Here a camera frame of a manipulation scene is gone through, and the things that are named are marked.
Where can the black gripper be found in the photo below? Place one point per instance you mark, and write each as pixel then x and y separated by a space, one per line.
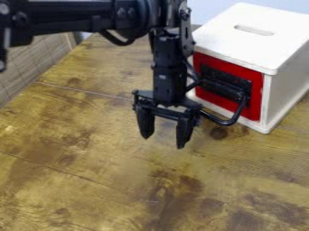
pixel 182 111

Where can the red drawer front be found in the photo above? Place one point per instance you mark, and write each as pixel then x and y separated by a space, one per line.
pixel 214 68

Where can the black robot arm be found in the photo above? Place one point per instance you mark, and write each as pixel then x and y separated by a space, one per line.
pixel 122 21

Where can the white wooden drawer box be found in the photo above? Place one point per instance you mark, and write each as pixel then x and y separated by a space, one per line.
pixel 254 48

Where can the woven bamboo blind panel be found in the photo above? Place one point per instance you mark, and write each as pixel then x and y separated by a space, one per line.
pixel 29 61

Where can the black metal drawer handle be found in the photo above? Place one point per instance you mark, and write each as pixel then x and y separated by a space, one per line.
pixel 221 115

